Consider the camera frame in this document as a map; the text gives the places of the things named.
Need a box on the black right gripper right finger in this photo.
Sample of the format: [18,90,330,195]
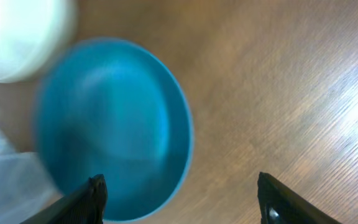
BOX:
[257,172,340,224]

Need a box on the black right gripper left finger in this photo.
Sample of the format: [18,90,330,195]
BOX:
[21,174,108,224]

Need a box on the blue plate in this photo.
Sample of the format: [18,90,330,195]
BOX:
[34,38,194,222]

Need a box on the cream plate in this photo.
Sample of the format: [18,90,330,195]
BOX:
[0,0,78,83]

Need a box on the clear plastic storage container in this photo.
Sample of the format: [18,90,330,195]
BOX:
[0,131,58,223]

